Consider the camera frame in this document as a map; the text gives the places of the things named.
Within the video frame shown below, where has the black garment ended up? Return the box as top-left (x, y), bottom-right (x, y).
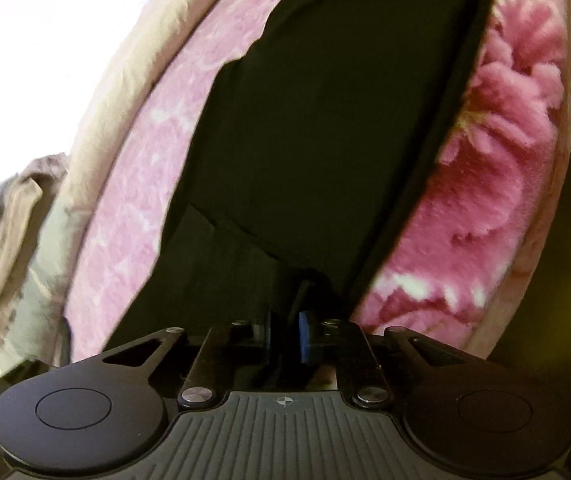
top-left (107, 0), bottom-right (493, 356)

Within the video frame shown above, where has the pink rose blanket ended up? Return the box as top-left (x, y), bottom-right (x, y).
top-left (65, 0), bottom-right (569, 361)

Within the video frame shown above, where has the grey pink quilt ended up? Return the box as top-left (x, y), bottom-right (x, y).
top-left (0, 0), bottom-right (217, 375)

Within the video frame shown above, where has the beige crumpled cloth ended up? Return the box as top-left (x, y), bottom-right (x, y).
top-left (0, 153), bottom-right (69, 340)

